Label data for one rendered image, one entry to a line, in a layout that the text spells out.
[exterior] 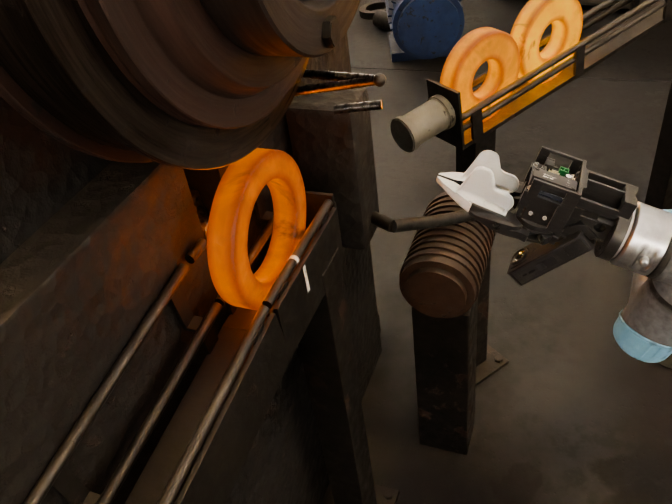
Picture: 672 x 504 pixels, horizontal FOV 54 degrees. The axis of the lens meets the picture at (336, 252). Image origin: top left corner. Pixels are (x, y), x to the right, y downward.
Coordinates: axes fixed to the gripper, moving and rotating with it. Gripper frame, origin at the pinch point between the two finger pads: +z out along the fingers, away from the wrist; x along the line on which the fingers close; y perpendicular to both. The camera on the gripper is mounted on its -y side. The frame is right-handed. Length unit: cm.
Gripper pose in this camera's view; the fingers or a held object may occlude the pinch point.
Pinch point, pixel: (445, 185)
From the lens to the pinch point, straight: 79.8
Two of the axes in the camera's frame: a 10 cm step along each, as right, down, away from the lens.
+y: 1.6, -7.0, -7.0
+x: -3.5, 6.2, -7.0
